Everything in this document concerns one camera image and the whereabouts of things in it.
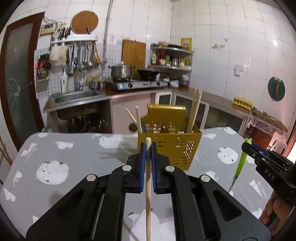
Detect dark wood glass door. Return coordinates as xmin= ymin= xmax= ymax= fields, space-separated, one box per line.
xmin=1 ymin=13 xmax=44 ymax=150

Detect grey animal print tablecloth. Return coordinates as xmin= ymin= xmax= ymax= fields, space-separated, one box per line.
xmin=1 ymin=127 xmax=273 ymax=235

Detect black wok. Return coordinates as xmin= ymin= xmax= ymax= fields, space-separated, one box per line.
xmin=137 ymin=69 xmax=159 ymax=81

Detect green handled metal fork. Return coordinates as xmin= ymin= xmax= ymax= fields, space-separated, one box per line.
xmin=228 ymin=151 xmax=254 ymax=193

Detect person's right hand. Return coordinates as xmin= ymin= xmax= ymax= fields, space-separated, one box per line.
xmin=259 ymin=191 xmax=294 ymax=226

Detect yellow wall poster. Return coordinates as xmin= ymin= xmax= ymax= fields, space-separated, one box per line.
xmin=180 ymin=37 xmax=193 ymax=52

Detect white wall socket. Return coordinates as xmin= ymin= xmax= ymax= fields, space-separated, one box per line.
xmin=234 ymin=64 xmax=243 ymax=77

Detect round woven tray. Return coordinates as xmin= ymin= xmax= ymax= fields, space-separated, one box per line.
xmin=70 ymin=11 xmax=99 ymax=34

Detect wall utensil rack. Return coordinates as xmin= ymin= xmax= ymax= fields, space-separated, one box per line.
xmin=49 ymin=26 xmax=101 ymax=75

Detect green round wall board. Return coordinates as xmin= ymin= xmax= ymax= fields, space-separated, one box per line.
xmin=267 ymin=77 xmax=285 ymax=101

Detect yellow perforated utensil holder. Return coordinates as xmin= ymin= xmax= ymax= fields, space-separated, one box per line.
xmin=138 ymin=104 xmax=202 ymax=171

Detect stainless steel sink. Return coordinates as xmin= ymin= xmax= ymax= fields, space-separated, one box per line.
xmin=54 ymin=90 xmax=105 ymax=103

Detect yellow egg tray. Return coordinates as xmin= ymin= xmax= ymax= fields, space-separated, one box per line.
xmin=232 ymin=96 xmax=253 ymax=113

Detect stainless steel cooking pot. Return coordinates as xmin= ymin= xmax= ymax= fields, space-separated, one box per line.
xmin=108 ymin=61 xmax=135 ymax=79

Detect gas stove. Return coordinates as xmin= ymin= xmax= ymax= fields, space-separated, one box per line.
xmin=105 ymin=79 xmax=168 ymax=91

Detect kitchen counter cabinets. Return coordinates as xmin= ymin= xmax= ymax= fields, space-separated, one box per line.
xmin=43 ymin=87 xmax=287 ymax=147

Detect corner metal shelf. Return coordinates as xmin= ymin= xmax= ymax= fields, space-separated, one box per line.
xmin=147 ymin=42 xmax=194 ymax=87

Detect white dish soap bottle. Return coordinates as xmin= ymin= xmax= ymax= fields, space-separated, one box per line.
xmin=61 ymin=70 xmax=69 ymax=93

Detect wooden cutting board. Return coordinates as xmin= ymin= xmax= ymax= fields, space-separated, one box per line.
xmin=121 ymin=39 xmax=147 ymax=80

